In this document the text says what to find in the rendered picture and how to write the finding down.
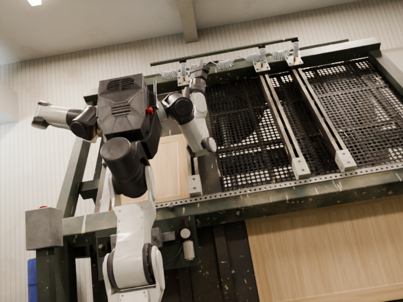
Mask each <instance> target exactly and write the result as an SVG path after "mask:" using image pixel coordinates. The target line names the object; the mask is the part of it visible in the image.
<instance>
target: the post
mask: <svg viewBox="0 0 403 302"><path fill-rule="evenodd" d="M36 269H37V302H56V279H55V250H54V248H44V249H37V250H36Z"/></svg>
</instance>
